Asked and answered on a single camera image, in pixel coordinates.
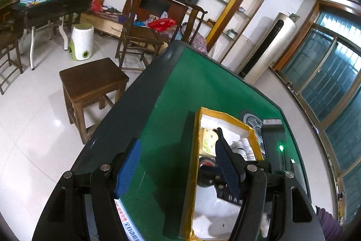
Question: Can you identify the printed paper leaflet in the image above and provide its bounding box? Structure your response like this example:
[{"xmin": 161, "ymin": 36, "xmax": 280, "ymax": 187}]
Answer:
[{"xmin": 114, "ymin": 197, "xmax": 147, "ymax": 241}]

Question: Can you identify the square wooden stool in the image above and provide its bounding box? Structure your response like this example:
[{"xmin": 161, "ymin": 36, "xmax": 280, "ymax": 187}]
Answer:
[{"xmin": 59, "ymin": 57, "xmax": 130, "ymax": 145}]

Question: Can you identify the floral cushion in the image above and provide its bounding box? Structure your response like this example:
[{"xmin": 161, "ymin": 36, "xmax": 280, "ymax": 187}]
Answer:
[{"xmin": 180, "ymin": 23, "xmax": 208, "ymax": 54}]

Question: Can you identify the round grey table centre panel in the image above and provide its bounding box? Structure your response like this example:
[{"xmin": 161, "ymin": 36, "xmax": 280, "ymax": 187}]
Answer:
[{"xmin": 239, "ymin": 108, "xmax": 266, "ymax": 154}]

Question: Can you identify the wooden framed window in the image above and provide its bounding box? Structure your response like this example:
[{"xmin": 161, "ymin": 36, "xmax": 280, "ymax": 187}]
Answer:
[{"xmin": 271, "ymin": 0, "xmax": 361, "ymax": 225}]

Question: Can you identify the black electrical tape roll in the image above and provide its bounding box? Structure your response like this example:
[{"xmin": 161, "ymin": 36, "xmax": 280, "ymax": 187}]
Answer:
[{"xmin": 198, "ymin": 156, "xmax": 223, "ymax": 188}]

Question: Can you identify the plain white medicine bottle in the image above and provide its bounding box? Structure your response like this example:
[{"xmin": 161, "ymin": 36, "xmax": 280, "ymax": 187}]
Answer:
[{"xmin": 230, "ymin": 141, "xmax": 244, "ymax": 156}]

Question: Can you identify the dark mahjong table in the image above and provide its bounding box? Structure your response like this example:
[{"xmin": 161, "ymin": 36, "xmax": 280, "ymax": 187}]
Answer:
[{"xmin": 10, "ymin": 0, "xmax": 93, "ymax": 70}]

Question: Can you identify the white foam box yellow tape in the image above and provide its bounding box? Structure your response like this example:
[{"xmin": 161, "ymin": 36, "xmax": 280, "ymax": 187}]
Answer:
[{"xmin": 179, "ymin": 107, "xmax": 266, "ymax": 241}]

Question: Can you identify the dark wooden chair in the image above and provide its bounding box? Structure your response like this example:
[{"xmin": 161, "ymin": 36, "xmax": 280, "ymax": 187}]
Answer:
[{"xmin": 0, "ymin": 29, "xmax": 24, "ymax": 96}]

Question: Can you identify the standing air conditioner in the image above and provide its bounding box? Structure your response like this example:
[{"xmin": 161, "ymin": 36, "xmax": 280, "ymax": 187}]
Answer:
[{"xmin": 238, "ymin": 12, "xmax": 298, "ymax": 85}]

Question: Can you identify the person's right forearm purple sleeve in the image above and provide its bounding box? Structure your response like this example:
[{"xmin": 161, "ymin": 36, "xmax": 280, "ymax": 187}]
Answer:
[{"xmin": 314, "ymin": 206, "xmax": 345, "ymax": 241}]

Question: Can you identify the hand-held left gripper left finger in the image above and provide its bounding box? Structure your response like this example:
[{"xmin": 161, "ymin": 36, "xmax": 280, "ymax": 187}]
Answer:
[{"xmin": 31, "ymin": 138, "xmax": 142, "ymax": 241}]

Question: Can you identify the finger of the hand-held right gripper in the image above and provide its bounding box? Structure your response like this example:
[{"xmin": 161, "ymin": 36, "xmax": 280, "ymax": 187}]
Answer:
[{"xmin": 210, "ymin": 173, "xmax": 246, "ymax": 205}]

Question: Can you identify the white spray bottle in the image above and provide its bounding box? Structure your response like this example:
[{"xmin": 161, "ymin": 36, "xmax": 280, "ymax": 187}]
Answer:
[{"xmin": 241, "ymin": 139, "xmax": 256, "ymax": 161}]

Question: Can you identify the white green round bin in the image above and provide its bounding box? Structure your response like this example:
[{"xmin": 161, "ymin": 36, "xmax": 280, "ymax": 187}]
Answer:
[{"xmin": 68, "ymin": 23, "xmax": 94, "ymax": 61}]

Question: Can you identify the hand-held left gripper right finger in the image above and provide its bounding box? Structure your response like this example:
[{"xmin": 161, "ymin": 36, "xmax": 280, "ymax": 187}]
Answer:
[{"xmin": 216, "ymin": 127, "xmax": 325, "ymax": 241}]

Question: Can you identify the large red plastic bag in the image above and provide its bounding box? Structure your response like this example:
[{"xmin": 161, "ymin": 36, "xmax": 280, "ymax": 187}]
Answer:
[{"xmin": 147, "ymin": 18, "xmax": 176, "ymax": 33}]

